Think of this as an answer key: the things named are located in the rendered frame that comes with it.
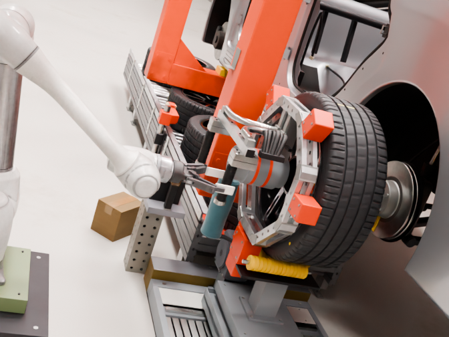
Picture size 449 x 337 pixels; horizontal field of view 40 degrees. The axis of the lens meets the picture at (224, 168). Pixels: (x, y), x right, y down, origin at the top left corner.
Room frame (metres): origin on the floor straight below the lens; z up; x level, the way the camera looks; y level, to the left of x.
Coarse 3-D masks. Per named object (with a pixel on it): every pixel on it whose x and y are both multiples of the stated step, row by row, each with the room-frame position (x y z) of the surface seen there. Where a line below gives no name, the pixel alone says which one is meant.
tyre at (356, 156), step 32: (320, 96) 2.28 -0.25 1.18; (352, 128) 2.15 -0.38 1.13; (352, 160) 2.06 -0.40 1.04; (384, 160) 2.12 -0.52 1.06; (256, 192) 2.48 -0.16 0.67; (320, 192) 2.01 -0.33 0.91; (352, 192) 2.03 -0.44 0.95; (320, 224) 1.99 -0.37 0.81; (352, 224) 2.03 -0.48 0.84; (288, 256) 2.07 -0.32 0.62; (320, 256) 2.07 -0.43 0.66; (352, 256) 2.10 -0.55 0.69
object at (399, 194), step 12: (396, 168) 2.44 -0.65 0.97; (408, 168) 2.38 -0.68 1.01; (396, 180) 2.41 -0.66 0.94; (408, 180) 2.35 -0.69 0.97; (384, 192) 2.38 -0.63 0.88; (396, 192) 2.36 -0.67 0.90; (408, 192) 2.32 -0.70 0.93; (384, 204) 2.34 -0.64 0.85; (396, 204) 2.34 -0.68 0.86; (408, 204) 2.29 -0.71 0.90; (384, 216) 2.36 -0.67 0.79; (396, 216) 2.32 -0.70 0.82; (408, 216) 2.27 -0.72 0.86; (384, 228) 2.36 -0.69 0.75; (396, 228) 2.29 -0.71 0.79
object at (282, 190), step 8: (296, 144) 2.54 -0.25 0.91; (320, 144) 2.13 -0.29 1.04; (296, 152) 2.32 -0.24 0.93; (320, 152) 2.11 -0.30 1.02; (296, 160) 2.35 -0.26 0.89; (320, 160) 2.09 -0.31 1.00; (296, 168) 2.36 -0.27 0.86; (288, 184) 2.34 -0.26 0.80; (264, 192) 2.45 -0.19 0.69; (272, 192) 2.47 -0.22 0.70; (280, 192) 2.33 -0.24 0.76; (288, 192) 2.28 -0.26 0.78; (264, 200) 2.43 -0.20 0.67; (272, 200) 2.45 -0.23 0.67; (280, 200) 2.32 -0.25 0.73; (264, 208) 2.40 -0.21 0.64; (272, 208) 2.34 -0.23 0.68; (280, 208) 2.44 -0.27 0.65; (264, 216) 2.36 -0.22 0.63; (272, 216) 2.35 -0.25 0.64; (264, 224) 2.31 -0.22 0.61
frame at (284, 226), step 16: (288, 96) 2.36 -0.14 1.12; (272, 112) 2.39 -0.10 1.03; (288, 112) 2.26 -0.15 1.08; (304, 112) 2.18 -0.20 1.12; (304, 144) 2.07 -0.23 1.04; (304, 160) 2.03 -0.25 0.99; (304, 176) 2.01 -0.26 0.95; (240, 192) 2.42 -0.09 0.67; (304, 192) 2.03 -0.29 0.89; (240, 208) 2.36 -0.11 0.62; (256, 224) 2.28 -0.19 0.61; (272, 224) 2.06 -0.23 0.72; (288, 224) 2.01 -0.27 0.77; (256, 240) 2.13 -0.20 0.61; (272, 240) 2.11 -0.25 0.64
